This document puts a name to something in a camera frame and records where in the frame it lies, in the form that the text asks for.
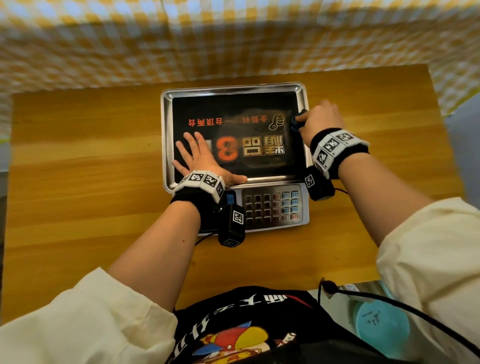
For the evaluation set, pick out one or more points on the silver electronic scale body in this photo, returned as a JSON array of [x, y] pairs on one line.
[[273, 206]]

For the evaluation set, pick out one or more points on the person's left little finger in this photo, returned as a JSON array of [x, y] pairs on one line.
[[179, 168]]

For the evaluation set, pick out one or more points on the teal round stool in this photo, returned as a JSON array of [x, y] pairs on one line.
[[382, 326]]

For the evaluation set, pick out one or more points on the person's right hand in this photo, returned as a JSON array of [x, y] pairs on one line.
[[322, 120]]

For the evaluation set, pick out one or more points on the blue cleaning cloth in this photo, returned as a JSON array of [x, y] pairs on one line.
[[297, 120]]

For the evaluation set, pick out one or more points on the cream long-sleeved jacket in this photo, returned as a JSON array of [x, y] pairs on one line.
[[75, 322]]

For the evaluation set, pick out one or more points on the yellow white checked cloth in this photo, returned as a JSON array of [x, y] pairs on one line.
[[187, 37]]

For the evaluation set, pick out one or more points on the steel scale tray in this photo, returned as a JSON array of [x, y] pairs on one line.
[[168, 150]]

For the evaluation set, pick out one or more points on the black printed shirt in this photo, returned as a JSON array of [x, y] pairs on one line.
[[240, 315]]

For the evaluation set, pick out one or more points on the black printed tray film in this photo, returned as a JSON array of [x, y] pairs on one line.
[[240, 112]]

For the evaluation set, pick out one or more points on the person's right forearm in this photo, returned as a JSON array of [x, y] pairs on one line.
[[378, 195]]

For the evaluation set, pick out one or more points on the person's right fingers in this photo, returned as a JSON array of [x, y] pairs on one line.
[[304, 120]]

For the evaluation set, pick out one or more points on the person's left forearm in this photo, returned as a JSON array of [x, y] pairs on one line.
[[161, 251]]

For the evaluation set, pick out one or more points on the person's left middle finger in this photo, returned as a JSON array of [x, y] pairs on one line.
[[192, 145]]

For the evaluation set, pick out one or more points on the person's left hand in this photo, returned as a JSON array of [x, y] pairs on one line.
[[204, 163]]

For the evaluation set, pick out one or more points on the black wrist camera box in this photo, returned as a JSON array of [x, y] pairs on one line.
[[231, 225], [318, 183]]

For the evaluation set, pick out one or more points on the black wristband with marker tiles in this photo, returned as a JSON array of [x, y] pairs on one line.
[[200, 187], [335, 148]]

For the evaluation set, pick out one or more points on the person's left thumb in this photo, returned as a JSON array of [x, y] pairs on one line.
[[235, 179]]

